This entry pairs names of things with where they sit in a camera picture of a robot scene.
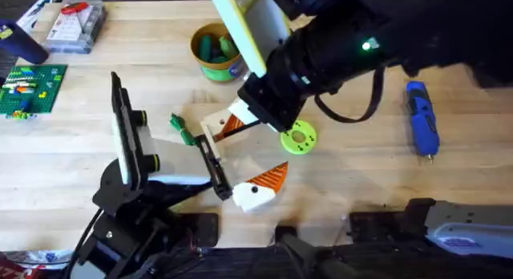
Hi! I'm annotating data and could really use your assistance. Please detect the white flat carton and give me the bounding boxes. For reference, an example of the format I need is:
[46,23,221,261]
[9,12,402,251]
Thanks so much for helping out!
[15,0,62,34]

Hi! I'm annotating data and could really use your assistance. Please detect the green board with toy blocks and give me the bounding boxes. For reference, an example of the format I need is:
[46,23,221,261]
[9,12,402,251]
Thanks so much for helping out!
[0,63,69,121]

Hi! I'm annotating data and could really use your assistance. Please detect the green disc with holes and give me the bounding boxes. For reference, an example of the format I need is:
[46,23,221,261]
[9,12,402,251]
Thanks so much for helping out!
[280,119,318,156]

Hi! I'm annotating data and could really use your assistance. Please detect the clear plastic box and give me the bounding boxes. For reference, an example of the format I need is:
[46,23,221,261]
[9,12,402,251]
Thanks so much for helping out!
[42,0,107,55]

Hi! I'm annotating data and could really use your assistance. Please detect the orange ribbed wedge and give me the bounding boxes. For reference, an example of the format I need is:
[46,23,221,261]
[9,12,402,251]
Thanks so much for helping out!
[215,113,262,143]

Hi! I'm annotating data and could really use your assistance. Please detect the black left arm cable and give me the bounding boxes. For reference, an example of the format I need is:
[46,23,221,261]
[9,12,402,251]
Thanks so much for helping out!
[63,208,103,279]

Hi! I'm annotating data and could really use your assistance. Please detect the right wrist upright pale plate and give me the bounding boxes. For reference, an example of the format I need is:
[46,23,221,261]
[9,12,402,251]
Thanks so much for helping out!
[207,0,293,79]

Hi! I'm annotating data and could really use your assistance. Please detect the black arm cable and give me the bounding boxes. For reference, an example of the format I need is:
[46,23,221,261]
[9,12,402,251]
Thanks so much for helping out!
[63,208,103,279]
[313,65,386,124]

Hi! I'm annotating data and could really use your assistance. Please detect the red handled scissors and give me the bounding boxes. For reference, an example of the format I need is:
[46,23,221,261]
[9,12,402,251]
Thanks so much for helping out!
[59,1,91,16]

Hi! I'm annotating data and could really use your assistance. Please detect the black rail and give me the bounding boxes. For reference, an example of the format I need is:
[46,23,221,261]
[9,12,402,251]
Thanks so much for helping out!
[172,209,513,279]

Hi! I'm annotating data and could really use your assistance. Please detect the dark blue cylinder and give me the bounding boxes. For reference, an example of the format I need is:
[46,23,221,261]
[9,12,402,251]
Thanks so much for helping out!
[0,18,50,66]

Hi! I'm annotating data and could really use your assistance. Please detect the blue electric screwdriver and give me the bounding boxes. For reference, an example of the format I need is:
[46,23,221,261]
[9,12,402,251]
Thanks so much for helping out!
[404,80,442,164]

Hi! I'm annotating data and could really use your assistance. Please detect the left wrist upright black plate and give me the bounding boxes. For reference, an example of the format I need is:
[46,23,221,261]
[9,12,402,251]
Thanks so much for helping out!
[109,71,142,192]

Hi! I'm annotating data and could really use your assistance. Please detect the brown tub with green toys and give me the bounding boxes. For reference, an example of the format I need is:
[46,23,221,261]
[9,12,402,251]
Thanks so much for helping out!
[189,22,248,84]

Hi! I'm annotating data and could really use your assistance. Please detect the black knob with yellow ring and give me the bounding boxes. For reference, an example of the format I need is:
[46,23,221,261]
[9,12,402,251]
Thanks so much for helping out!
[131,109,149,128]
[143,153,162,173]

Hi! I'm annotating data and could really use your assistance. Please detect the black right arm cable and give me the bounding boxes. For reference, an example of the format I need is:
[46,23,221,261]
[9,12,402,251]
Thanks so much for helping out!
[313,65,386,124]

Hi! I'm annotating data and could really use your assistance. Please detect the red and white packet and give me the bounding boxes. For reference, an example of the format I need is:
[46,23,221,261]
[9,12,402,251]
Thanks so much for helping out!
[0,249,74,279]

